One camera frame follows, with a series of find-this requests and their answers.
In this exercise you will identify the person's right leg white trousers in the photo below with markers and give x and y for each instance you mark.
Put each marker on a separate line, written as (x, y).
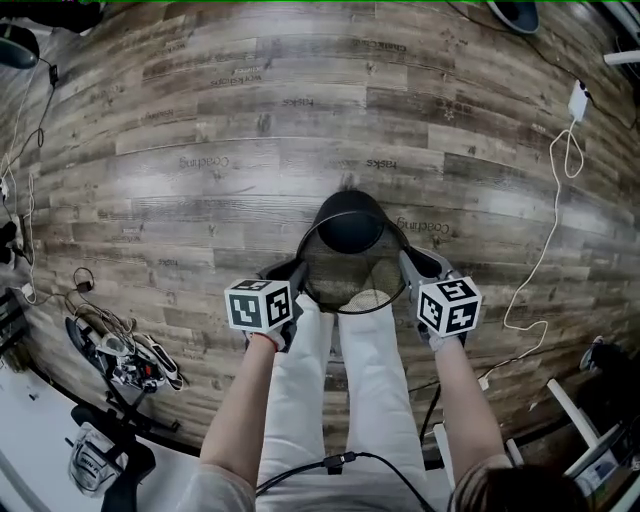
(375, 380)

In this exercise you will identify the person's pale shirt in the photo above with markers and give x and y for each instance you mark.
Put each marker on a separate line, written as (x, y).
(215, 492)

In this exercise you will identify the white table frame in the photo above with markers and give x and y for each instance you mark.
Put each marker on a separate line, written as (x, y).
(570, 410)

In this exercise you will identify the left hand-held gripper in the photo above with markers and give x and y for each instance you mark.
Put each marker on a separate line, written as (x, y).
(257, 305)

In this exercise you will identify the black chair base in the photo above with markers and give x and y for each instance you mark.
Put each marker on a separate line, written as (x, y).
(125, 450)

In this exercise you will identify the person's left forearm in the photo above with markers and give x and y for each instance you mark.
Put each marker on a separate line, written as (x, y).
(240, 410)

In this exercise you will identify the person's left leg white trousers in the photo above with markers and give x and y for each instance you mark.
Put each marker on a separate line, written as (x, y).
(300, 390)

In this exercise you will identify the white power adapter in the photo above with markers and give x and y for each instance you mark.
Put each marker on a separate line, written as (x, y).
(578, 102)

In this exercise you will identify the black mesh waste basket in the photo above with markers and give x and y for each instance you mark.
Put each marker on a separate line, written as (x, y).
(350, 235)

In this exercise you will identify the person's right forearm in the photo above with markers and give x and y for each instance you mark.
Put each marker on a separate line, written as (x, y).
(470, 410)

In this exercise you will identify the white printed bag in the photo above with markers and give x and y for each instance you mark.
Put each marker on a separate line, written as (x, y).
(92, 465)

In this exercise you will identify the person's leg white trousers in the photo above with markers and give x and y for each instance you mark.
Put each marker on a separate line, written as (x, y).
(300, 390)
(375, 380)

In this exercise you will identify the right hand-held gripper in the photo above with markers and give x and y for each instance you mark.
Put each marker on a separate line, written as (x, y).
(450, 307)

